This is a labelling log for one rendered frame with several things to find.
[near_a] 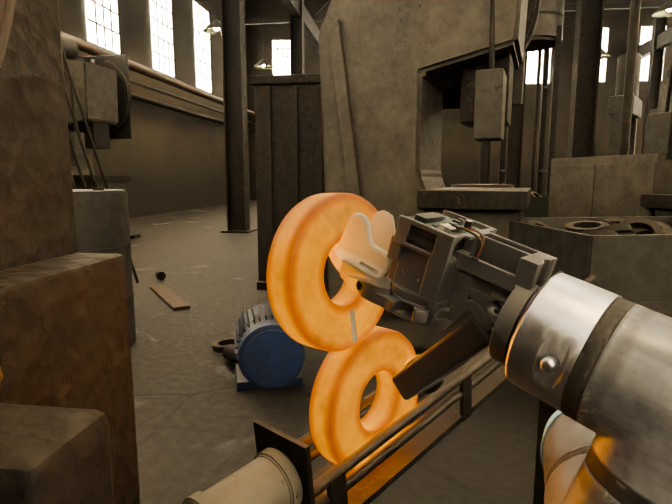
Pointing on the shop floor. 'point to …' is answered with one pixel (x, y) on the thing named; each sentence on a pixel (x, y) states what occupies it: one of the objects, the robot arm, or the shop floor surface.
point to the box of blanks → (608, 253)
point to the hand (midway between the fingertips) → (336, 252)
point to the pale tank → (547, 37)
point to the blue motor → (265, 352)
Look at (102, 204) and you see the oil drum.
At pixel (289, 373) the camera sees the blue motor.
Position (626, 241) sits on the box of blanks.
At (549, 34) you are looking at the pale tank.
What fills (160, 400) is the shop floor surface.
